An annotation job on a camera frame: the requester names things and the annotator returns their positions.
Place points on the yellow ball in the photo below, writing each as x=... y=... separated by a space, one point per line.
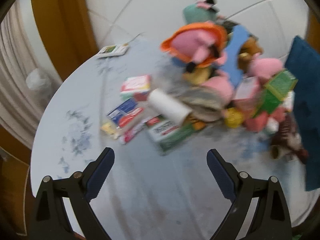
x=233 y=117

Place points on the dark red packet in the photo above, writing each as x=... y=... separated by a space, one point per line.
x=287 y=135

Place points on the red white tube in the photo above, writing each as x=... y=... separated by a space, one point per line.
x=132 y=133

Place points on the white paper roll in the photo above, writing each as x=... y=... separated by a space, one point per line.
x=167 y=105

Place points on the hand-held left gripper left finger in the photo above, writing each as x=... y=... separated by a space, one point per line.
x=98 y=177

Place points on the grey cloth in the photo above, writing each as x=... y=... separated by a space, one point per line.
x=200 y=100

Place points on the pink yellow tissue pack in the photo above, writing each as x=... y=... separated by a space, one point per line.
x=136 y=85

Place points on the green orange medicine box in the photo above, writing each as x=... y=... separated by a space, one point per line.
x=172 y=135

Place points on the red white box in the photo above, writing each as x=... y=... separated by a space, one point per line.
x=130 y=117

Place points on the white curtain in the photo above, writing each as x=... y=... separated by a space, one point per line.
x=15 y=80

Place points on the yellow plush toy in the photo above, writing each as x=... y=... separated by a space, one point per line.
x=197 y=75

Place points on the pink white box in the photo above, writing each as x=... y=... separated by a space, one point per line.
x=246 y=90

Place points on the pink pig plush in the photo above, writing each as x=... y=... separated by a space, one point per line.
x=220 y=86

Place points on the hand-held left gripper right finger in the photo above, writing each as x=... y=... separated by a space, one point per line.
x=220 y=177

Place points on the wooden door frame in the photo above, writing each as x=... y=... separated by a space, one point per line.
x=65 y=17
x=313 y=30

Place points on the blue felt piece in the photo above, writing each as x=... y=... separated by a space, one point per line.
x=236 y=52

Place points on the round pink plush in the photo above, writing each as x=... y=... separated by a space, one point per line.
x=266 y=67

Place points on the small yellow packet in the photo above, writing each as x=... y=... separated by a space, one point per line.
x=108 y=128

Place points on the teal plush toy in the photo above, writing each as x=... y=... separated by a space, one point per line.
x=195 y=13

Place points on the orange hooded pink plush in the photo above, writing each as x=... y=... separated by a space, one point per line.
x=192 y=42

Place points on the blue storage bin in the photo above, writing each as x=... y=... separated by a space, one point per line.
x=307 y=92

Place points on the brown plush toy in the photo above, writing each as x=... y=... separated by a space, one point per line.
x=251 y=48

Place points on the blue white box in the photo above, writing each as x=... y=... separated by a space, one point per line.
x=122 y=110

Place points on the clear plastic bag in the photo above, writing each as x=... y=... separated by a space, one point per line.
x=37 y=80

